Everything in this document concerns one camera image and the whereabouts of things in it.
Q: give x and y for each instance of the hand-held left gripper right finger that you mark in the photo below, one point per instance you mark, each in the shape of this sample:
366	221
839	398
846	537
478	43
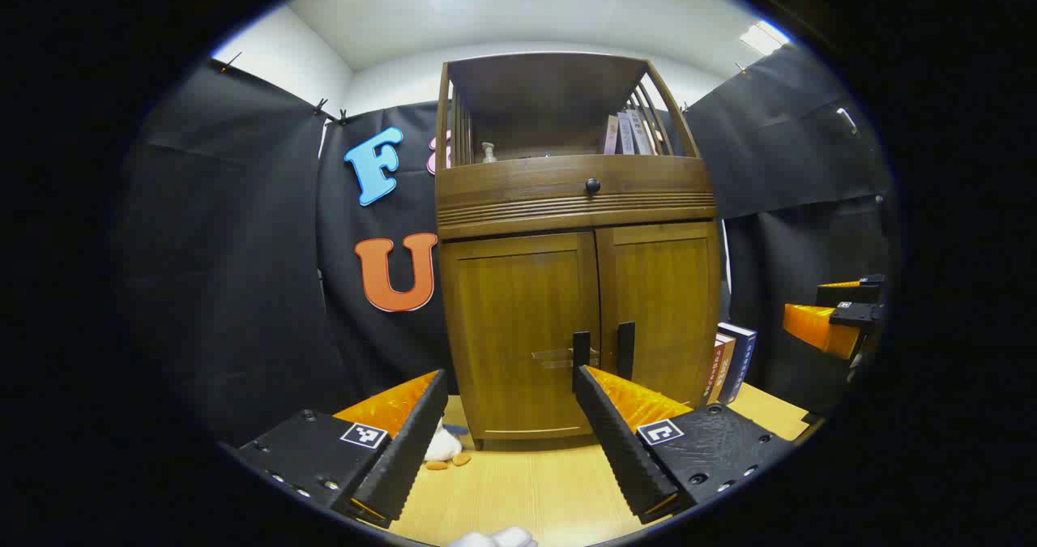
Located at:
616	442

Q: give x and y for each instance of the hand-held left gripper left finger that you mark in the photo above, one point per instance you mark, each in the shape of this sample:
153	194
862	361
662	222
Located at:
405	450

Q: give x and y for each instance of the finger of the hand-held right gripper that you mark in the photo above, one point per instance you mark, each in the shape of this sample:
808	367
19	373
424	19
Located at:
847	294
863	316

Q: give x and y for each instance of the wooden cabinet door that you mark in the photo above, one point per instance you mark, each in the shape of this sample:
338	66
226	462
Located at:
510	312
664	288

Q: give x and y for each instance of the brown wooden shoe cabinet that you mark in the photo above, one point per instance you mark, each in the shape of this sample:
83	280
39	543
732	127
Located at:
527	186

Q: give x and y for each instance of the penguin plush toy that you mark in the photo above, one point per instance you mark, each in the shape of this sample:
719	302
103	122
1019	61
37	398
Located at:
443	448

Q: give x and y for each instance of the blue book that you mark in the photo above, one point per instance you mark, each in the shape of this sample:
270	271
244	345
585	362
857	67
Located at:
741	361

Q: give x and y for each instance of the white soft object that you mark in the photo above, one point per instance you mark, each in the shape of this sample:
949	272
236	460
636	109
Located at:
494	539

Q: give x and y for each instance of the black backdrop cloth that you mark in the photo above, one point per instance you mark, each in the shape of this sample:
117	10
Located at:
243	247

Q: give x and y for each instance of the ceiling light panel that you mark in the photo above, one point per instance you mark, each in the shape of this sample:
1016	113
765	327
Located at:
764	38

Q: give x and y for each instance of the pale brown book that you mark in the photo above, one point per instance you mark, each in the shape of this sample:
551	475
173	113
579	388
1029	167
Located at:
611	135

